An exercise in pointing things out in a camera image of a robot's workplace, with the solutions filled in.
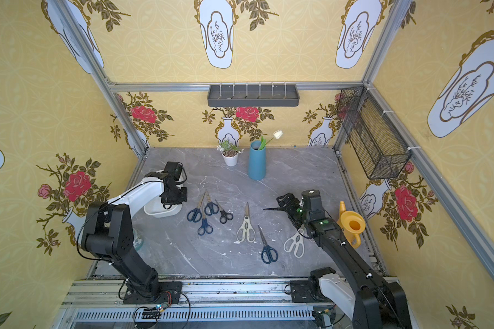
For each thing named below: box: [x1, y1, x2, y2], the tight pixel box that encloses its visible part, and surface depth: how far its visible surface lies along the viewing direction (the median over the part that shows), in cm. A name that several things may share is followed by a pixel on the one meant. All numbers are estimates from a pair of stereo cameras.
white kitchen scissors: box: [283, 228, 305, 259], surface depth 86 cm
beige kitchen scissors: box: [236, 201, 256, 243], surface depth 90 cm
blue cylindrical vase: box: [248, 137, 267, 181], surface depth 97 cm
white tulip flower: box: [257, 130, 284, 151], surface depth 94 cm
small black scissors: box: [214, 198, 234, 225], surface depth 95 cm
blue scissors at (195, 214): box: [187, 191, 206, 223], surface depth 97 cm
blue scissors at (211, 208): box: [204, 189, 219, 216], surface depth 99 cm
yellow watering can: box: [336, 200, 366, 249], surface depth 81 cm
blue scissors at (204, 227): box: [197, 213, 214, 236], surface depth 92 cm
